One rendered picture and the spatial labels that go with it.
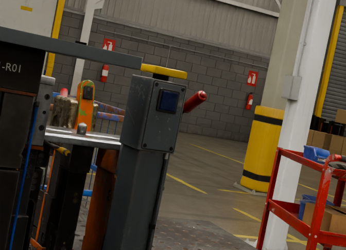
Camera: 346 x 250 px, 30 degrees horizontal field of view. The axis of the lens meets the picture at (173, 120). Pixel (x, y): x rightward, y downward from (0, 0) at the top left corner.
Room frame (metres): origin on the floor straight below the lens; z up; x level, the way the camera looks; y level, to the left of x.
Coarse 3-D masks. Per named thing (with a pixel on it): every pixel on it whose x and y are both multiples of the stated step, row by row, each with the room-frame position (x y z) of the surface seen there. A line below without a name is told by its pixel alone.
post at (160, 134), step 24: (144, 96) 0.99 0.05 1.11; (144, 120) 0.99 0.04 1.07; (168, 120) 1.01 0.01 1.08; (144, 144) 0.99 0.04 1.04; (168, 144) 1.01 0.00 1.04; (120, 168) 1.03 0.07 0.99; (144, 168) 1.00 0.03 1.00; (120, 192) 1.02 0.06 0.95; (144, 192) 1.00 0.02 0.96; (120, 216) 1.00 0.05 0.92; (144, 216) 1.01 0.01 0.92; (120, 240) 0.99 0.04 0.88; (144, 240) 1.01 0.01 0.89
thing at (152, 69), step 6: (144, 66) 1.02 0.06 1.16; (150, 66) 1.00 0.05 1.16; (156, 66) 0.99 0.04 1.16; (150, 72) 1.00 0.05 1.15; (156, 72) 0.99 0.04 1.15; (162, 72) 1.00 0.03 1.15; (168, 72) 1.00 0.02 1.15; (174, 72) 1.01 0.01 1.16; (180, 72) 1.01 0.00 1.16; (156, 78) 1.02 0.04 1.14; (162, 78) 1.02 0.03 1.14; (168, 78) 1.03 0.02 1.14; (180, 78) 1.02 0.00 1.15
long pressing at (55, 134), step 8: (48, 128) 1.32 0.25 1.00; (56, 128) 1.35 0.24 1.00; (64, 128) 1.38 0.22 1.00; (48, 136) 1.19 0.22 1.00; (56, 136) 1.20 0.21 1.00; (64, 136) 1.21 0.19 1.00; (72, 136) 1.22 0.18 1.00; (80, 136) 1.28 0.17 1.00; (88, 136) 1.31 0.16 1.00; (96, 136) 1.37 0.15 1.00; (104, 136) 1.38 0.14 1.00; (112, 136) 1.41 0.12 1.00; (72, 144) 1.22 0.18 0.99; (80, 144) 1.23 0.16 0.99; (88, 144) 1.24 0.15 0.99; (96, 144) 1.25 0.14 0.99; (104, 144) 1.26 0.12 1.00; (112, 144) 1.27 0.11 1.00; (120, 144) 1.28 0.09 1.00
